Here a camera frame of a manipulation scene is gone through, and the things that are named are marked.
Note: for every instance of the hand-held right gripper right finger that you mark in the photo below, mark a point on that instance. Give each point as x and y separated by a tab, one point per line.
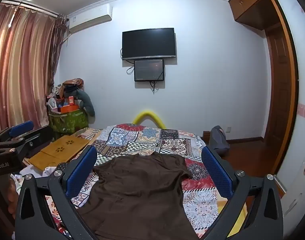
216	172

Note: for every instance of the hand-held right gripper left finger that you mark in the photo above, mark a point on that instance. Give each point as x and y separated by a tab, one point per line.
82	172

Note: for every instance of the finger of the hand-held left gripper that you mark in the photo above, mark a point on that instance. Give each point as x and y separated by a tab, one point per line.
21	128
35	140

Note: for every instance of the brown t-shirt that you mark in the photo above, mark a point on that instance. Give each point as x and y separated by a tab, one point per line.
137	192

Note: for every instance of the person's left hand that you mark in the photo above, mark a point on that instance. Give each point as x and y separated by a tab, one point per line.
12	195

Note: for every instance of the mustard yellow embroidered cloth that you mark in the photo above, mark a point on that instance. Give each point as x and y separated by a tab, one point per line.
57	152

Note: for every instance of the grey backpack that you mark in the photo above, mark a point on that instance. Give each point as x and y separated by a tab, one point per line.
218	141

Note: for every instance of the white crumpled cloth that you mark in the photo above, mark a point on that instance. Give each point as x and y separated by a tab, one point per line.
36	173

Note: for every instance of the green patterned storage bag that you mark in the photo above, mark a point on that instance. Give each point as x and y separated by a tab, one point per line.
67	123

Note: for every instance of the orange box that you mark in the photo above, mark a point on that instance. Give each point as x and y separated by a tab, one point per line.
67	109

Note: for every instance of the striped pink curtain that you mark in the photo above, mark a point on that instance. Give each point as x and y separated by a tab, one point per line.
20	67

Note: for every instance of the grey garment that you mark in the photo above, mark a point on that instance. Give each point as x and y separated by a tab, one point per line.
86	102

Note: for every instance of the brown patterned cloth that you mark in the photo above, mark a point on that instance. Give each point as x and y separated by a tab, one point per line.
72	83

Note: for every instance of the patchwork printed blanket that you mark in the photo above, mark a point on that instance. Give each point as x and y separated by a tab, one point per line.
142	137

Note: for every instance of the white stickered appliance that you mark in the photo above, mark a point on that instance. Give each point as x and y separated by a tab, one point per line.
298	195

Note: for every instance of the brown wooden door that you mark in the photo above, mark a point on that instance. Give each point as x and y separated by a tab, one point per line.
278	92

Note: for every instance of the white air conditioner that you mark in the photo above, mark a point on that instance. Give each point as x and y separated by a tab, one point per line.
90	17

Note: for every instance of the wooden overhead cabinet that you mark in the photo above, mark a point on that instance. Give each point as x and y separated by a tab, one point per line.
252	2

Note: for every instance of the white wall socket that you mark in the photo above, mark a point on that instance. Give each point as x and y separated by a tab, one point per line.
228	129

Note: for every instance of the small black wall monitor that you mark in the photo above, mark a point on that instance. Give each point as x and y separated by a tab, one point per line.
149	70

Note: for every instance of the wall-mounted black television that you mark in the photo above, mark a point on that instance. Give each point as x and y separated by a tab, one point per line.
148	43

